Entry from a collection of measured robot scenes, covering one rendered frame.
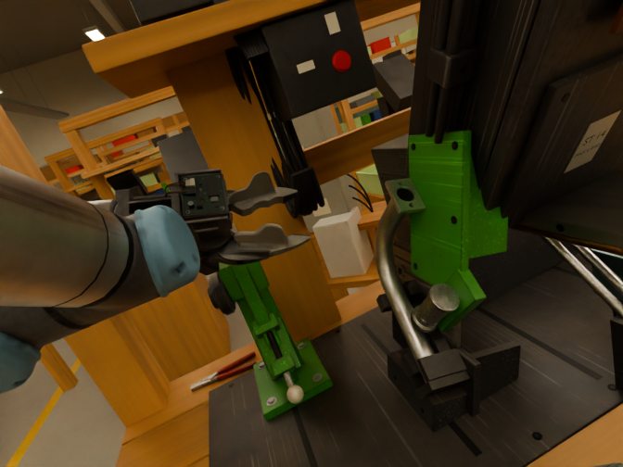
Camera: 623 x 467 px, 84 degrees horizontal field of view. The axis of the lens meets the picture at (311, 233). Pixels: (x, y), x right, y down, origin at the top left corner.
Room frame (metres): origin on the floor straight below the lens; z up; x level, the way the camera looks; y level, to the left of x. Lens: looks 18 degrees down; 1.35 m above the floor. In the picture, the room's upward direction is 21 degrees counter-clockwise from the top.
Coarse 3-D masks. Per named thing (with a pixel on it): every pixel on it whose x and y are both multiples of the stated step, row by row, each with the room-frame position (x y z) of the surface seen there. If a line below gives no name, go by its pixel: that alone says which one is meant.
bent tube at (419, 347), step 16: (400, 192) 0.48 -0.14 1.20; (416, 192) 0.47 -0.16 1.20; (400, 208) 0.44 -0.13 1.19; (416, 208) 0.44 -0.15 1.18; (384, 224) 0.50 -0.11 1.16; (384, 240) 0.51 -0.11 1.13; (384, 256) 0.51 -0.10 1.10; (384, 272) 0.51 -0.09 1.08; (384, 288) 0.50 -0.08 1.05; (400, 288) 0.48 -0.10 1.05; (400, 304) 0.46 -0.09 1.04; (400, 320) 0.45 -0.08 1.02; (416, 336) 0.42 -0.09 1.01; (416, 352) 0.41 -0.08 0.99; (432, 352) 0.40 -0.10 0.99
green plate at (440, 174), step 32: (416, 160) 0.47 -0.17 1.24; (448, 160) 0.41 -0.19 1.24; (448, 192) 0.40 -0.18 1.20; (480, 192) 0.40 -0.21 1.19; (416, 224) 0.47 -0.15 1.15; (448, 224) 0.40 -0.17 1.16; (480, 224) 0.40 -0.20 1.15; (416, 256) 0.47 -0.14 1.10; (448, 256) 0.40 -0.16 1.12; (480, 256) 0.39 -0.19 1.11
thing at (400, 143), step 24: (384, 144) 0.72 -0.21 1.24; (384, 168) 0.69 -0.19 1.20; (384, 192) 0.72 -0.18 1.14; (408, 216) 0.64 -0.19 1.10; (408, 240) 0.67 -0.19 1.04; (528, 240) 0.59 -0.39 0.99; (480, 264) 0.57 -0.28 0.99; (504, 264) 0.58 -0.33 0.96; (528, 264) 0.59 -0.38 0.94; (552, 264) 0.60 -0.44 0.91; (504, 288) 0.58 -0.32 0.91
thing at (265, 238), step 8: (264, 224) 0.38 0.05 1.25; (272, 224) 0.38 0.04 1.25; (240, 232) 0.40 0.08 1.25; (248, 232) 0.39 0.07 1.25; (256, 232) 0.39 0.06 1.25; (264, 232) 0.39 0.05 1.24; (272, 232) 0.39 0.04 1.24; (280, 232) 0.39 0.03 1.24; (240, 240) 0.40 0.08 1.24; (248, 240) 0.40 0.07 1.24; (256, 240) 0.40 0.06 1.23; (264, 240) 0.40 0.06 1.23; (272, 240) 0.40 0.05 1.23; (280, 240) 0.40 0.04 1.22; (288, 240) 0.41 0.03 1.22; (296, 240) 0.41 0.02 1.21; (304, 240) 0.41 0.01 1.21; (240, 248) 0.40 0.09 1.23; (248, 248) 0.40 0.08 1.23; (256, 248) 0.40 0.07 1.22; (264, 248) 0.40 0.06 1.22; (272, 248) 0.40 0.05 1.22; (280, 248) 0.40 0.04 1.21; (288, 248) 0.41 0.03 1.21; (272, 256) 0.41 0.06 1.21
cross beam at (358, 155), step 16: (400, 112) 0.88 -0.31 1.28; (368, 128) 0.86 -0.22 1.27; (384, 128) 0.87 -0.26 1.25; (400, 128) 0.87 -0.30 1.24; (320, 144) 0.85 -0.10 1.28; (336, 144) 0.84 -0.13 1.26; (352, 144) 0.85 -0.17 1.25; (368, 144) 0.86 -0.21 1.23; (320, 160) 0.83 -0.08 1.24; (336, 160) 0.84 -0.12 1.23; (352, 160) 0.85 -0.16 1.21; (368, 160) 0.85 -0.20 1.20; (320, 176) 0.83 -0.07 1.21; (336, 176) 0.84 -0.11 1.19
